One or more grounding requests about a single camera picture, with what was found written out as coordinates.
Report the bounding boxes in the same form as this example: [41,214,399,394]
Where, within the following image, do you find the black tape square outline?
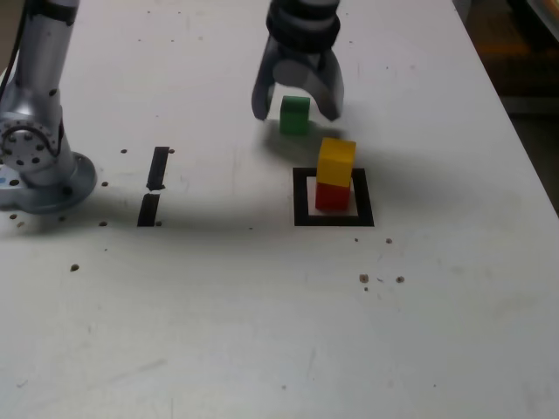
[292,167,376,228]

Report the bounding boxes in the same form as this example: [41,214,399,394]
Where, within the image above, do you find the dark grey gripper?
[251,37,347,122]

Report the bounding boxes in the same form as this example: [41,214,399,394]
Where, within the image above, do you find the red cube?
[314,181,352,212]

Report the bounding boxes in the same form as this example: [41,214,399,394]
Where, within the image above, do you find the yellow cube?
[315,137,357,188]

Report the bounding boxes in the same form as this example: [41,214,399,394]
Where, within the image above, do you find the green cube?
[279,95,312,135]

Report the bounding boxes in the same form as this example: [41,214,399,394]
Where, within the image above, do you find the black tape strip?
[136,146,170,228]

